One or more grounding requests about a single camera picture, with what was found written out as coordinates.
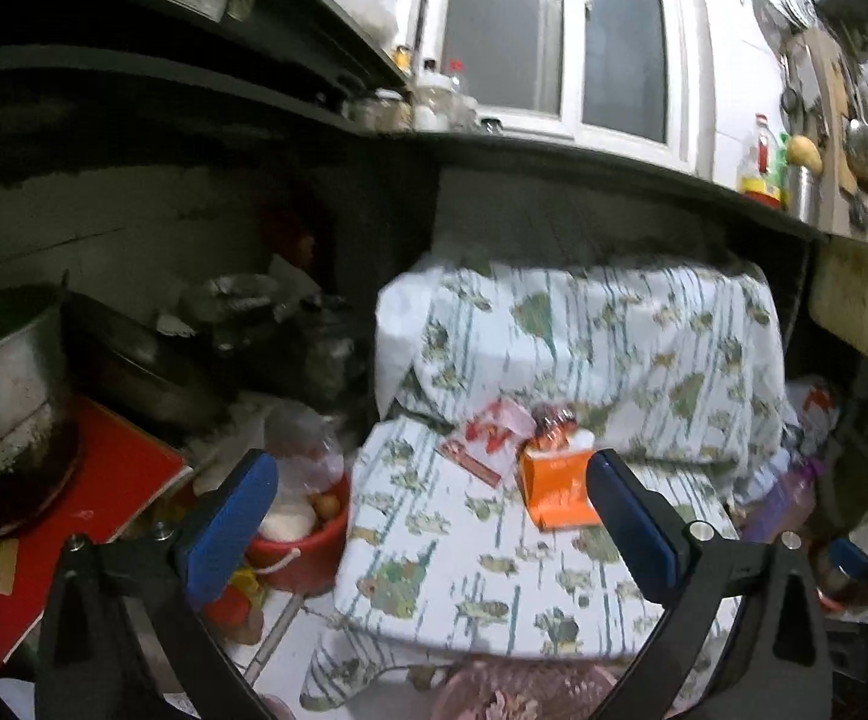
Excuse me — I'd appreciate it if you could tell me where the orange paper carton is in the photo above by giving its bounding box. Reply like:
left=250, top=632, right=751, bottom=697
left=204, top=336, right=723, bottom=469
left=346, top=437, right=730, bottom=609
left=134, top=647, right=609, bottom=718
left=518, top=439, right=601, bottom=532

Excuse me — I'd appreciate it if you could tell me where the red white paper bag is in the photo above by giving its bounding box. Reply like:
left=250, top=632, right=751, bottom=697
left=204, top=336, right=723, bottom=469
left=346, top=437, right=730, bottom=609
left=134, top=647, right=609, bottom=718
left=437, top=398, right=536, bottom=488

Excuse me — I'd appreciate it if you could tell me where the red flat box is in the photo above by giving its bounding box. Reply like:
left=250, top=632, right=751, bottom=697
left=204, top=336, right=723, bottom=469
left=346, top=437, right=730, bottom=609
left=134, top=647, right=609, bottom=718
left=0, top=400, right=191, bottom=667

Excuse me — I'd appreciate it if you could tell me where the purple plastic bottle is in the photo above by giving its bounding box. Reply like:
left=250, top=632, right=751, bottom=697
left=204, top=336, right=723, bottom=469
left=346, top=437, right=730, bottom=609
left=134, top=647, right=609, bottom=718
left=741, top=460, right=819, bottom=543

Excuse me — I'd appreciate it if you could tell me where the red plastic bucket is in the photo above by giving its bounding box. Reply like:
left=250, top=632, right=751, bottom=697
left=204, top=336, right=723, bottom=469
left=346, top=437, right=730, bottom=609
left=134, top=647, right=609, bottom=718
left=245, top=475, right=351, bottom=595

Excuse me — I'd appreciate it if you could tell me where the pink perforated waste basket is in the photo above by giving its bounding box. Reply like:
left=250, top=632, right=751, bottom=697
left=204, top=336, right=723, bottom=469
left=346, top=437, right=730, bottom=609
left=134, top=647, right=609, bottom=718
left=432, top=658, right=616, bottom=720

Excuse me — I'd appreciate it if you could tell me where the crumpled white tissue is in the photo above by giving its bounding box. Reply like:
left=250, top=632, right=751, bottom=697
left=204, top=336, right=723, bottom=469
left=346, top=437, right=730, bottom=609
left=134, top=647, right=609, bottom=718
left=567, top=427, right=594, bottom=454

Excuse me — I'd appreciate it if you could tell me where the clear plastic bag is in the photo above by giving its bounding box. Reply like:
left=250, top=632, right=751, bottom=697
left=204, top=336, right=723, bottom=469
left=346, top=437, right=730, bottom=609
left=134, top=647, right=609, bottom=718
left=258, top=400, right=346, bottom=543

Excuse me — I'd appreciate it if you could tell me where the patterned white cloth cover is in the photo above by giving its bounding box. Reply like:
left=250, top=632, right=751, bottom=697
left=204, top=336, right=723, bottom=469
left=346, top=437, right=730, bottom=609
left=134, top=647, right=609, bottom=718
left=301, top=260, right=792, bottom=712

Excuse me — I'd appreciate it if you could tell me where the red orange snack wrapper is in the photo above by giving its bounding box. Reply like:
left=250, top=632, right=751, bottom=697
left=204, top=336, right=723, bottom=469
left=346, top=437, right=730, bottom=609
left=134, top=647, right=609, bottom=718
left=531, top=403, right=577, bottom=450

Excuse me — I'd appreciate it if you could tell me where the large metal pot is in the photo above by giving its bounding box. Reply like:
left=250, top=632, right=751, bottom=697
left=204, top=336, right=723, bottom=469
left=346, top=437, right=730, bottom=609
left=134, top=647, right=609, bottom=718
left=0, top=284, right=66, bottom=476

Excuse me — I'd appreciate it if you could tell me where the cooking oil bottle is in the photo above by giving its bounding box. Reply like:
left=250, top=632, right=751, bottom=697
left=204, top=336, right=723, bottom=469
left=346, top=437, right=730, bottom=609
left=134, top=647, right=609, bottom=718
left=738, top=114, right=782, bottom=208

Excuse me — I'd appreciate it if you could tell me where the white framed window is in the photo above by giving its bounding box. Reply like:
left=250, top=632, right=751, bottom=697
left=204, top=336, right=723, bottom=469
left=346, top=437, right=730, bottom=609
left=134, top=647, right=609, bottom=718
left=416, top=0, right=715, bottom=179

